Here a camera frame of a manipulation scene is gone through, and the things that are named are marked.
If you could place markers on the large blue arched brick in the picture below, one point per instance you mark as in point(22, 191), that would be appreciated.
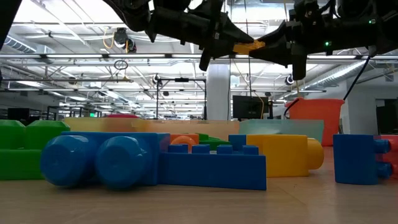
point(121, 161)

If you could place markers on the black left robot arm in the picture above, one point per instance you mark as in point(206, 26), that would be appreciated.
point(133, 12)

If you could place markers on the blue long brick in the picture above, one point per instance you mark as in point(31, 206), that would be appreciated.
point(214, 171)

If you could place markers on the white round column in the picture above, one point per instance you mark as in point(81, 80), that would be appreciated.
point(217, 93)

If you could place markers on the green two-stud brick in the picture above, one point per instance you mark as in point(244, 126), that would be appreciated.
point(18, 161)

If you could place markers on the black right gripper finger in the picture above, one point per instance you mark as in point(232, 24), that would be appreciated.
point(280, 53)
point(280, 35)

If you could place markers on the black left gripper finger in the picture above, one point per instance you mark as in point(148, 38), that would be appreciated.
point(233, 35)
point(224, 49)

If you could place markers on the small blue toy brick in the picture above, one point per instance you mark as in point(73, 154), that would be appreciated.
point(354, 158)

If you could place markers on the red-orange narrow brick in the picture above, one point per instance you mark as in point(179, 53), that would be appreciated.
point(395, 157)

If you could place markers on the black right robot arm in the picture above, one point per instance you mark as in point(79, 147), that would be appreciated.
point(367, 28)

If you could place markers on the dark green studded brick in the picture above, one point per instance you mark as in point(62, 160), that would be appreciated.
point(203, 136)

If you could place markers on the yellow studded brick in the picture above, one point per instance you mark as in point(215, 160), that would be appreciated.
point(248, 47)

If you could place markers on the blue two-stud brick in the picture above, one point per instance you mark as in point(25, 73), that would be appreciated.
point(237, 141)

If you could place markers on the dark distant monitor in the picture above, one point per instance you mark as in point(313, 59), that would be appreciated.
point(18, 115)

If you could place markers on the orange toy brick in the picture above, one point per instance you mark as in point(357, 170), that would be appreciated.
point(183, 140)

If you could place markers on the small green toy brick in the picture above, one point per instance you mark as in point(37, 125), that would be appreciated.
point(214, 144)

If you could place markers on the black background monitor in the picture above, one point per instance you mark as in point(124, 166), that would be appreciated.
point(248, 107)

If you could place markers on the yellow chunky toy brick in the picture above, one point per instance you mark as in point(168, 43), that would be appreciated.
point(280, 155)

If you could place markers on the red distant object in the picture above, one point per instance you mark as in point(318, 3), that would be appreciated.
point(121, 116)

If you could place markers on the yellow translucent plastic tray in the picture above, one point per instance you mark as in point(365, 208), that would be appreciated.
point(93, 124)

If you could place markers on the orange plastic bucket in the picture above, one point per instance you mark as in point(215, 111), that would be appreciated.
point(317, 121)

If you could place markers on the teal translucent plastic tray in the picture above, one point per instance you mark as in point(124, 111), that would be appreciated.
point(280, 127)

